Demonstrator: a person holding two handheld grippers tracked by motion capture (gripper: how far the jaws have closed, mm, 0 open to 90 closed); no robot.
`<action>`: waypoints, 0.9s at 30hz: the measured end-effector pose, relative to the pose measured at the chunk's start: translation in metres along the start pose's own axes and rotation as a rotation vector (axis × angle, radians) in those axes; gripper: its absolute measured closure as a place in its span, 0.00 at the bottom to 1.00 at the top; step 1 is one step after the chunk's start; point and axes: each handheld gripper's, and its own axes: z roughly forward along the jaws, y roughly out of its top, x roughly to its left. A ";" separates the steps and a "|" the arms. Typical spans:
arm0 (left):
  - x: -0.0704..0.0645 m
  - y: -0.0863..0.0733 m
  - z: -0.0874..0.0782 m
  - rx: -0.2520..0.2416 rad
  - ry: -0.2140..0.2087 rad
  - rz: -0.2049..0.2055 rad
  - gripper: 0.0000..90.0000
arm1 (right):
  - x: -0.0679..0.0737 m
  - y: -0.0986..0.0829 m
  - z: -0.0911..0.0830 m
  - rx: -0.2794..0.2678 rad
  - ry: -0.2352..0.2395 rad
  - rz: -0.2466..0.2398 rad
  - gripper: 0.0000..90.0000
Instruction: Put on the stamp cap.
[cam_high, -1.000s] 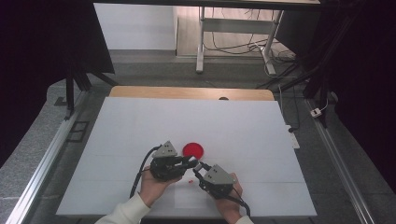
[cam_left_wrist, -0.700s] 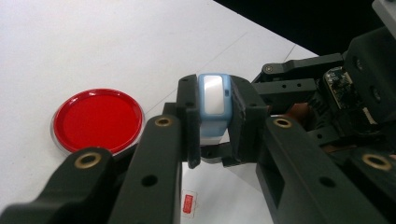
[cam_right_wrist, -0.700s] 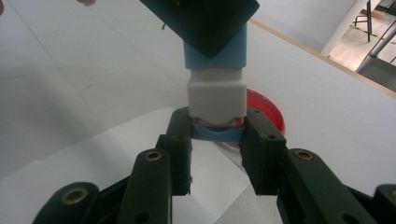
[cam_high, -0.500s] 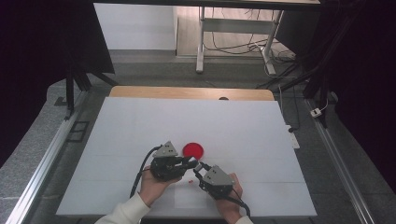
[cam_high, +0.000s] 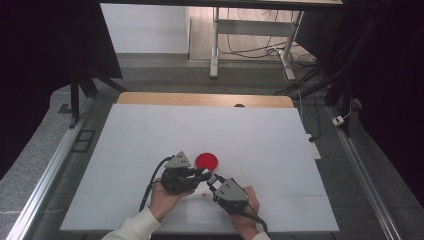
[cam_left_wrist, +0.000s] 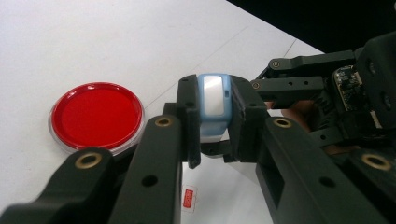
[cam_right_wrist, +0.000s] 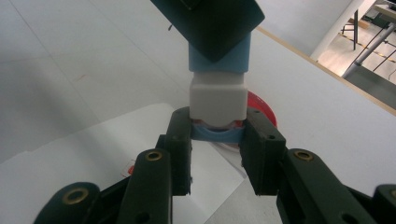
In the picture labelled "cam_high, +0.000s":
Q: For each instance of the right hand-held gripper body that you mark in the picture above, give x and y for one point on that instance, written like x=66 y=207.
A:
x=231 y=195

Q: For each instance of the person's right hand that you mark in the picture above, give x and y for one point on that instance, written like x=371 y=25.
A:
x=248 y=223

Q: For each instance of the black curtain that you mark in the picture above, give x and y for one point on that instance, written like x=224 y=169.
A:
x=40 y=50
x=386 y=83

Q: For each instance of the person's left hand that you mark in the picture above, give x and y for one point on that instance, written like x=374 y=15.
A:
x=163 y=201

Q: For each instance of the large white board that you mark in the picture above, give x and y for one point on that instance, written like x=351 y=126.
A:
x=250 y=133

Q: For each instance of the black metal stand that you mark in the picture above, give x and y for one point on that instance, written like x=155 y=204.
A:
x=340 y=86
x=75 y=100

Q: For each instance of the white power strip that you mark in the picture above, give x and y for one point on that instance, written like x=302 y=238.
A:
x=315 y=150

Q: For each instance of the white paper sheet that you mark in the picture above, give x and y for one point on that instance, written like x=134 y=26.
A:
x=203 y=213

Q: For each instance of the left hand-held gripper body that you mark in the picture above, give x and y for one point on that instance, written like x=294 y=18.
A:
x=176 y=180

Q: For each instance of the aluminium rail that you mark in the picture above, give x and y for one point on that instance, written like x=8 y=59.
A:
x=360 y=170
x=50 y=173

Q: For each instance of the wooden table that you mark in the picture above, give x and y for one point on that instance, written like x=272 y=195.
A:
x=200 y=99

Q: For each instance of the white-legged desk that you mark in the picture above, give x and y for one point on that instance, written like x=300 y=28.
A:
x=253 y=27

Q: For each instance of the round red ink pad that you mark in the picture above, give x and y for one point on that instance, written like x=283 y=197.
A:
x=206 y=160

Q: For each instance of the small white adapter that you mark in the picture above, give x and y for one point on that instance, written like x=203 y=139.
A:
x=338 y=120

